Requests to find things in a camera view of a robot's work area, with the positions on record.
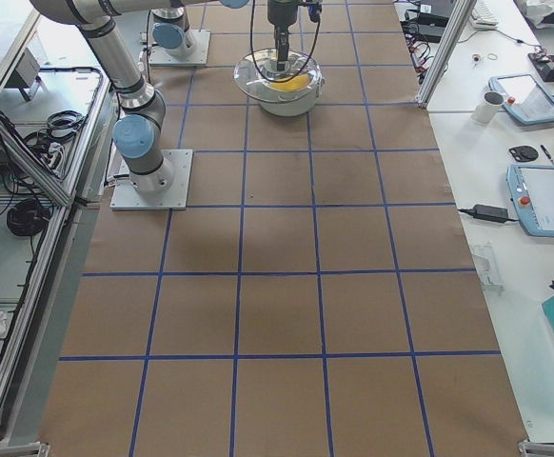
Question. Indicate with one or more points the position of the pale green cooking pot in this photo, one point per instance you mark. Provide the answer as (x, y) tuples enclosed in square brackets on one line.
[(290, 104)]

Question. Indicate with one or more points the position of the clear plastic holder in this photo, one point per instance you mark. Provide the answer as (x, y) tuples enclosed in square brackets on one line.
[(486, 266)]

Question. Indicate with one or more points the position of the brown paper table mat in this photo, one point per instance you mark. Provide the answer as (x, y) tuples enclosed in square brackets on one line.
[(317, 296)]

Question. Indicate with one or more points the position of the lower blue teach pendant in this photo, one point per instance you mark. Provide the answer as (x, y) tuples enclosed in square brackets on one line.
[(532, 193)]

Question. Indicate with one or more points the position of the white mug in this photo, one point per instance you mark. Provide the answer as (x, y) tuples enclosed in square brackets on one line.
[(490, 104)]

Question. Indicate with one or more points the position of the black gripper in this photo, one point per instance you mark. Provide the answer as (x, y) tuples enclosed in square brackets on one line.
[(282, 12)]

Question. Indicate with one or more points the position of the blue teach pendant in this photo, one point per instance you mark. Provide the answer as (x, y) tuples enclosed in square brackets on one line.
[(532, 193), (528, 100)]

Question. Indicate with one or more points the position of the yellow corn cob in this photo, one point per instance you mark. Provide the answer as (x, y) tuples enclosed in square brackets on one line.
[(291, 83)]

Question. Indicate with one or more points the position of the upper blue teach pendant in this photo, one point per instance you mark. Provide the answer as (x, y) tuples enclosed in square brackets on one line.
[(528, 100)]

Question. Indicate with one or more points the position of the black pen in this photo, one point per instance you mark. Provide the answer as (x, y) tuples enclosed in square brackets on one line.
[(547, 154)]

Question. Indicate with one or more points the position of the glass pot lid with knob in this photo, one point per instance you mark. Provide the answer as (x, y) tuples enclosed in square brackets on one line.
[(262, 64)]

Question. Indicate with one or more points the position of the black power brick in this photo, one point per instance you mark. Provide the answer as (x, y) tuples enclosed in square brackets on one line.
[(490, 213)]

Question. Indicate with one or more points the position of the black round disc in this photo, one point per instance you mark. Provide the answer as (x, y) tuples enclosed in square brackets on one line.
[(524, 153)]

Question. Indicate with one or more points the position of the aluminium frame post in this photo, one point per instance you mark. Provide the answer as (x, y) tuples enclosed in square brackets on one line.
[(453, 30)]

